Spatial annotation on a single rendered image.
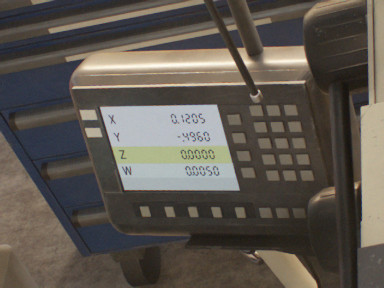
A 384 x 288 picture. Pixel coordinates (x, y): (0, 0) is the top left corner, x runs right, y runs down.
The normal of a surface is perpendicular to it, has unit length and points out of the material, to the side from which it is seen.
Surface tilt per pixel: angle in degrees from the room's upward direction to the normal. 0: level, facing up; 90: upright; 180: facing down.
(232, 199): 70
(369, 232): 0
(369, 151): 0
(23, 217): 0
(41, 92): 90
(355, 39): 41
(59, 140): 90
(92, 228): 90
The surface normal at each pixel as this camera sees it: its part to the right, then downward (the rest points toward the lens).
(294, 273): 0.13, -0.07
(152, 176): -0.39, 0.51
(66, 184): -0.11, 0.75
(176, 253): -0.36, -0.64
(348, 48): -0.27, 0.13
